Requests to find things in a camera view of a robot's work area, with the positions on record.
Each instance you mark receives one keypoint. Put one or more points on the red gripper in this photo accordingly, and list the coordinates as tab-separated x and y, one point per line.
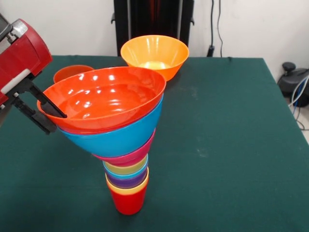
21	62

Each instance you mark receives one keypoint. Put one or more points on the large shallow orange bowl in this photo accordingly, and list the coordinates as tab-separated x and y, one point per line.
106	101

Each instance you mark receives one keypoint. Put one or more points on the large blue bowl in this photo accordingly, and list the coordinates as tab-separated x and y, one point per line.
120	142

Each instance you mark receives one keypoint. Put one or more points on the translucent yellow cup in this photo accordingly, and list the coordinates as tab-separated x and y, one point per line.
125	169

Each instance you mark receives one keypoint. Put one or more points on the blue cup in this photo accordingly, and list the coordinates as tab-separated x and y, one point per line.
125	176

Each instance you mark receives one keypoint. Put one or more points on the pink bowl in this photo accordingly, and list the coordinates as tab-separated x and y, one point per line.
140	154

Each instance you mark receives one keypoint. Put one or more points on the purple cup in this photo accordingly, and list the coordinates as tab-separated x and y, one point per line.
125	183

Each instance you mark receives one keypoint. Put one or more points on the orange-yellow cup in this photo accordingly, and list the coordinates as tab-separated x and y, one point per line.
128	192

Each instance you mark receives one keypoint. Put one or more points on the red cup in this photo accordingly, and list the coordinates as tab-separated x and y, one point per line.
129	204

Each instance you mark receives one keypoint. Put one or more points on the small orange bowl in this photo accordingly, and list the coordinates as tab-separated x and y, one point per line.
67	72

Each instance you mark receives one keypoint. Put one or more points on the large yellow bowl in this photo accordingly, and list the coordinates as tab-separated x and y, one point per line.
169	65

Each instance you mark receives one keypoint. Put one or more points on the dark green table cloth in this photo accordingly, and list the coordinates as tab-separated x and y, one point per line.
217	169

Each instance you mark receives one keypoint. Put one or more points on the black stand base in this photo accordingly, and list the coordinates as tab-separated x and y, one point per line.
288	82

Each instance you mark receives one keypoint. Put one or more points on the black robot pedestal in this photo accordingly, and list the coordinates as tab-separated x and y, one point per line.
154	19

